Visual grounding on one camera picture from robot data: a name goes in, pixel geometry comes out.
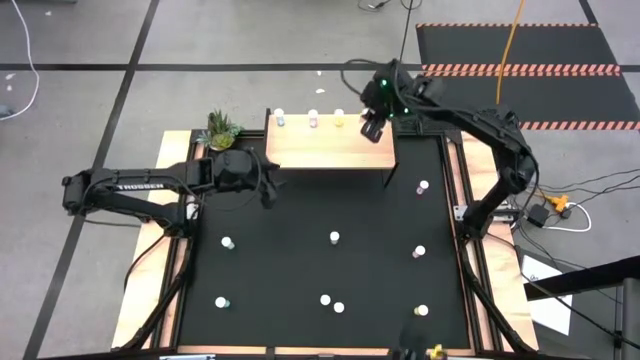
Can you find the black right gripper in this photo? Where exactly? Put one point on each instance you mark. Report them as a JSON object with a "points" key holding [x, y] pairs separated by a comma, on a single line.
{"points": [[387, 92]]}

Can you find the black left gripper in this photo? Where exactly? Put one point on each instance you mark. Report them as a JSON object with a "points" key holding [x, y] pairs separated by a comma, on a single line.
{"points": [[235, 170]]}

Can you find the pink pill bottle white cap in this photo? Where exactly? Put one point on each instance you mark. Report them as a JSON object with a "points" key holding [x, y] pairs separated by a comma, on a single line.
{"points": [[420, 249], [313, 113], [424, 184]]}

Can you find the blue pill bottle white cap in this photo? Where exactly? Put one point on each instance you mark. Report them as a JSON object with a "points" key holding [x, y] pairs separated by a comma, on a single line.
{"points": [[279, 112]]}

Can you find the teal pill bottle white cap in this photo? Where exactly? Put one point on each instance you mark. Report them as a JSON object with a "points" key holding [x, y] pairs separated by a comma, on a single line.
{"points": [[226, 241], [220, 301]]}

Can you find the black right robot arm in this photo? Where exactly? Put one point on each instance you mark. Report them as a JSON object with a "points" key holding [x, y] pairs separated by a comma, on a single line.
{"points": [[500, 130]]}

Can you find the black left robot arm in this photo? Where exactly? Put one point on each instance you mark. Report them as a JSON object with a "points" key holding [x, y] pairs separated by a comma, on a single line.
{"points": [[140, 186]]}

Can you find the wooden shelf with black legs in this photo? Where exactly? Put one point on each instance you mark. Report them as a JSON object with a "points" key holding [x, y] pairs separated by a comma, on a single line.
{"points": [[320, 150]]}

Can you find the black perforated computer case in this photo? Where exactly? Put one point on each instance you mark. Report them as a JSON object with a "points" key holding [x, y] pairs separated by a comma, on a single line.
{"points": [[415, 125]]}

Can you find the potted succulent plant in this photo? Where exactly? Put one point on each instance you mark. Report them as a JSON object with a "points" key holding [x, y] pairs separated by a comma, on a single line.
{"points": [[222, 140]]}

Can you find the black power adapter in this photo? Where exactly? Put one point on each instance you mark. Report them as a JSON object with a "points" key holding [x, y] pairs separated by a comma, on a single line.
{"points": [[538, 216]]}

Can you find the black hazard-striped floor mat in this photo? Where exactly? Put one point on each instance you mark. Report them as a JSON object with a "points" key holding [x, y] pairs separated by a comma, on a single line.
{"points": [[550, 45]]}

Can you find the orange power splitter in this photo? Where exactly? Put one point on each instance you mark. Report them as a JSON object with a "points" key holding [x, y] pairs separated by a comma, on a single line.
{"points": [[558, 202]]}

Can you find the small yellow object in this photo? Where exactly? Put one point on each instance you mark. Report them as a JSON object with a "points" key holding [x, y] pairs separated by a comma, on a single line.
{"points": [[438, 353]]}

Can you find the white paper sheet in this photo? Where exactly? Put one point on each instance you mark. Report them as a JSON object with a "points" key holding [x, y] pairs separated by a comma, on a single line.
{"points": [[550, 310]]}

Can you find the black beam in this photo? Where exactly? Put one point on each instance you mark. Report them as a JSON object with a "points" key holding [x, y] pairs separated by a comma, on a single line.
{"points": [[590, 277]]}

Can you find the grey post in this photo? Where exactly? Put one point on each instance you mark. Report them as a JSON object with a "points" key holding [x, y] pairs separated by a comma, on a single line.
{"points": [[631, 320]]}

